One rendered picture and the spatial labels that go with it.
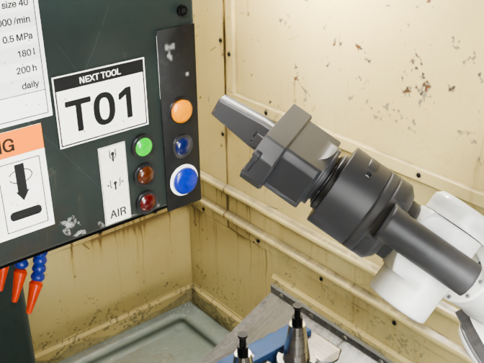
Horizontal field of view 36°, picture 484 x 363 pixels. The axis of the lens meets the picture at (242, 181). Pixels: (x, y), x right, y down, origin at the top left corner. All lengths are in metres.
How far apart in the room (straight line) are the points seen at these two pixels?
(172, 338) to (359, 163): 1.66
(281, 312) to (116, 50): 1.35
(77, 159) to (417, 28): 0.86
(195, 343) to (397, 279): 1.60
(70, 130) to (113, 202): 0.10
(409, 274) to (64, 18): 0.40
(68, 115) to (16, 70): 0.07
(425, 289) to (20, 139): 0.40
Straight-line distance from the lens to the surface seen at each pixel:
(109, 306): 2.24
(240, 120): 0.74
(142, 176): 0.77
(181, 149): 0.79
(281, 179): 0.71
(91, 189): 0.75
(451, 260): 0.70
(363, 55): 1.55
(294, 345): 1.19
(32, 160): 0.71
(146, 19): 0.74
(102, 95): 0.73
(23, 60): 0.68
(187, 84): 0.78
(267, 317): 1.99
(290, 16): 1.68
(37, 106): 0.70
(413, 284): 0.73
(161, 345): 2.30
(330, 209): 0.71
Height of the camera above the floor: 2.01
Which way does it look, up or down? 26 degrees down
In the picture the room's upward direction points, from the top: 1 degrees counter-clockwise
